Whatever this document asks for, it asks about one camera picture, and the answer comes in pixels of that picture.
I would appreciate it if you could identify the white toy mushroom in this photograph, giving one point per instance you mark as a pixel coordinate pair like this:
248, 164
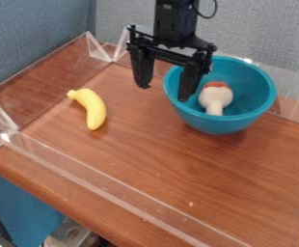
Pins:
216, 97

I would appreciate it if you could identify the blue plastic bowl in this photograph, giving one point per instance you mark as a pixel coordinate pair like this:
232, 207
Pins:
254, 96

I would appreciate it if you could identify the yellow toy banana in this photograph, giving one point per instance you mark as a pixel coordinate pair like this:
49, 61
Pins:
94, 105

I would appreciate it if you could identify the clear acrylic barrier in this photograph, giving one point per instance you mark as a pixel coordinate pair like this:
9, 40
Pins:
146, 181

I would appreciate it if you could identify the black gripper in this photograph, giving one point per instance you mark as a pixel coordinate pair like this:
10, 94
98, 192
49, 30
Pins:
172, 41

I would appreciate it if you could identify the grey metal bracket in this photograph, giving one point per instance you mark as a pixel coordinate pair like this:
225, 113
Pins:
72, 235

